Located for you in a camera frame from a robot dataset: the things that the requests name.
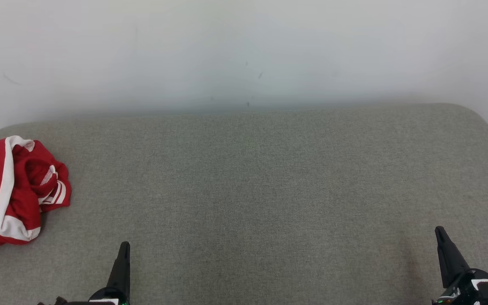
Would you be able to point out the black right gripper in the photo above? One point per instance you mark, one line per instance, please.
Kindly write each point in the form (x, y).
(464, 292)

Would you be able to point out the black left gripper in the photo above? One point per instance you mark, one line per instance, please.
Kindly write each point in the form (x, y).
(104, 296)

